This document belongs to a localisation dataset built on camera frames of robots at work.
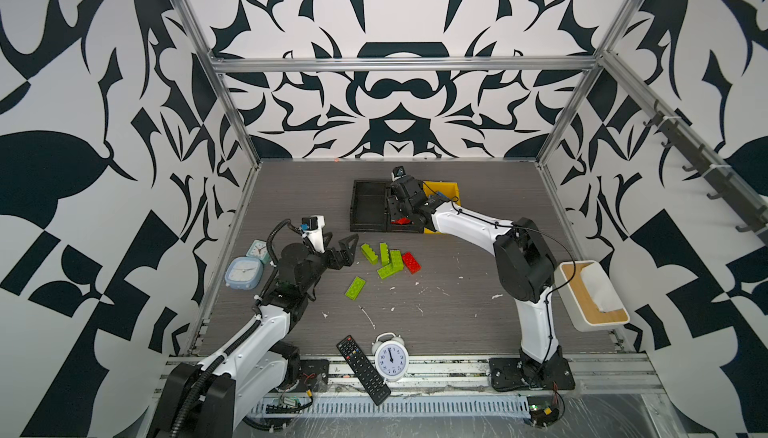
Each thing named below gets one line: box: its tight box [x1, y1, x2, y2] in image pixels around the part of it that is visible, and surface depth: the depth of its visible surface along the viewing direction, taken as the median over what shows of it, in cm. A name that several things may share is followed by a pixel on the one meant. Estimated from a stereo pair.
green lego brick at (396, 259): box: [390, 249, 405, 271], surface depth 93 cm
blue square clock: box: [224, 257, 264, 290], surface depth 89 cm
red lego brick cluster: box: [402, 251, 422, 275], surface depth 93 cm
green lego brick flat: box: [377, 264, 399, 280], surface depth 93 cm
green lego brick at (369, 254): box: [360, 243, 379, 265], surface depth 95 cm
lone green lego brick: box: [345, 276, 367, 301], surface depth 90 cm
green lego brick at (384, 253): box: [379, 242, 389, 266], surface depth 95 cm
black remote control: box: [336, 335, 391, 406], surface depth 76 cm
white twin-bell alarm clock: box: [371, 332, 409, 383], surface depth 76 cm
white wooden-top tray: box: [554, 260, 630, 332], surface depth 84 cm
